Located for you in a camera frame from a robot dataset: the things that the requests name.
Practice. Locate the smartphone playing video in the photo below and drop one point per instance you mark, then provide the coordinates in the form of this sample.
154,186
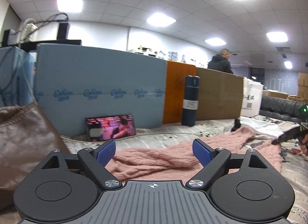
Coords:
100,129

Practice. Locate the man in dark jacket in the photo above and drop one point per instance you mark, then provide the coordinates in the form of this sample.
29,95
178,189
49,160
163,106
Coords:
220,62

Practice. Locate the white printed shopping bag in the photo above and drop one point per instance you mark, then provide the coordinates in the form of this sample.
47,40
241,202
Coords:
252,98

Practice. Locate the black equipment on shelf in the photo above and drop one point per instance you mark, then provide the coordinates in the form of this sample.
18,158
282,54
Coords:
31,33

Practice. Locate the blue foam board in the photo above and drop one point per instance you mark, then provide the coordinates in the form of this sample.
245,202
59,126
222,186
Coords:
73,83
16,77

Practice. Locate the dark teal thermos bottle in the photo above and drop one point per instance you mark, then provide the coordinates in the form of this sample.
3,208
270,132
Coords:
190,100

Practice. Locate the person's right hand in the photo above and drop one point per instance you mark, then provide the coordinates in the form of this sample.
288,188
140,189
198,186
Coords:
303,144

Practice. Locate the brown cardboard sheet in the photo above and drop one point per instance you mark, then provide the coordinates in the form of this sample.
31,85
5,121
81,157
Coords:
220,95

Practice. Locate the black leather sofa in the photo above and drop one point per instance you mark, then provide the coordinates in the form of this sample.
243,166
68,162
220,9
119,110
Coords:
281,109

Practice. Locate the stacked cardboard boxes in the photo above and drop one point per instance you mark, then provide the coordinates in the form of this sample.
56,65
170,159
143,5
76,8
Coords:
286,84

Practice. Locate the pink knitted sweater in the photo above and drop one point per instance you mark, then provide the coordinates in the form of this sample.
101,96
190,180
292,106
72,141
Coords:
165,153

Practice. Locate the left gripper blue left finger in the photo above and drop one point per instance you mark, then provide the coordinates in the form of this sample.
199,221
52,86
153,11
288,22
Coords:
94,162

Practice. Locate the orange wooden board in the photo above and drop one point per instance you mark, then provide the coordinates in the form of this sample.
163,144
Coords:
174,93

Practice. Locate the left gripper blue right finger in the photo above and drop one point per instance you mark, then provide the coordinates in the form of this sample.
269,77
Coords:
214,162

